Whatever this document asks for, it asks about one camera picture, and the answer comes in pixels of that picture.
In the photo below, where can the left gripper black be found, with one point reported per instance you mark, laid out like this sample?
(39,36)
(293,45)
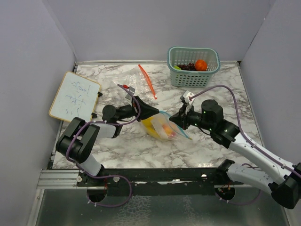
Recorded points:
(146,110)

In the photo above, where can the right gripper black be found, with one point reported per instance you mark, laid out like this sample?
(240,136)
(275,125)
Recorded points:
(181,118)

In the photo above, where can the yellow fake banana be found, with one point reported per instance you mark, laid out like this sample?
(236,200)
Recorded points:
(149,128)

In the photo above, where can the clear bag blue zipper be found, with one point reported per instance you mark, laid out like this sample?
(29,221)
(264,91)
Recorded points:
(163,117)

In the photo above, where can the clear bag red zipper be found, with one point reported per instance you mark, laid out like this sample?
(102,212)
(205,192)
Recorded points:
(137,81)

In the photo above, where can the red fake grapes bunch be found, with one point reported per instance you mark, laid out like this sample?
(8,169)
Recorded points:
(188,67)

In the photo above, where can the orange fake pumpkin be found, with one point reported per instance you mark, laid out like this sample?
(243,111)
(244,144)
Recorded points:
(200,65)

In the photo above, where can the pale yellow fake fruit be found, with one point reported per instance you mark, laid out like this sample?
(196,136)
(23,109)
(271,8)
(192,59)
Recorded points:
(159,131)

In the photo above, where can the orange fake peach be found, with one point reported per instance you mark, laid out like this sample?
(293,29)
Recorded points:
(169,131)

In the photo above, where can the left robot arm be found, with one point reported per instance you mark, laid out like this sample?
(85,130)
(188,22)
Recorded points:
(77,141)

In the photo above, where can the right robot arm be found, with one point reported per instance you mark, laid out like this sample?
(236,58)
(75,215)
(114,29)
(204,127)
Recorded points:
(277,177)

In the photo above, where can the teal plastic basket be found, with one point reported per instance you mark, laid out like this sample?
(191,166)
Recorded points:
(183,56)

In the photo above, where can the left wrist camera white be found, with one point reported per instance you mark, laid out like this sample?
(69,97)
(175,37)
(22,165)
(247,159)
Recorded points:
(130,92)

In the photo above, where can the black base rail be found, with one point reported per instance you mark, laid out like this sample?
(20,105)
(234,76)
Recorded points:
(159,181)

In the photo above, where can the small whiteboard wooden frame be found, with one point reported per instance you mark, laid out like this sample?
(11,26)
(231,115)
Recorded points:
(76,97)

